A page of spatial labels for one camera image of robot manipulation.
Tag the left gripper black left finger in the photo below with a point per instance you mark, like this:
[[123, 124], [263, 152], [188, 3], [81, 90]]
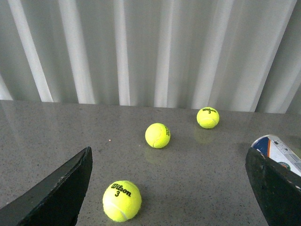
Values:
[[56, 200]]

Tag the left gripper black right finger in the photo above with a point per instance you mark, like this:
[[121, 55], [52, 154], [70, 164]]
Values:
[[276, 189]]

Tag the clear tennis ball can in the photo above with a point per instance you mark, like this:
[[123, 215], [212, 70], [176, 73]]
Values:
[[274, 148]]

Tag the near Wilson 3 tennis ball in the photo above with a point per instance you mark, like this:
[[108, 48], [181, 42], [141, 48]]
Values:
[[122, 201]]

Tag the wilson 3 tennis ball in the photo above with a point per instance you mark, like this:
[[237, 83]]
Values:
[[208, 117], [122, 201]]

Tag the far Wilson 3 tennis ball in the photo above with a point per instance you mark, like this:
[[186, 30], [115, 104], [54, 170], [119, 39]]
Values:
[[208, 117]]

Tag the middle yellow tennis ball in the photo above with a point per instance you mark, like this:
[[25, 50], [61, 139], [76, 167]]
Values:
[[157, 135]]

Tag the white pleated curtain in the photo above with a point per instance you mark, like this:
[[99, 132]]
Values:
[[236, 55]]

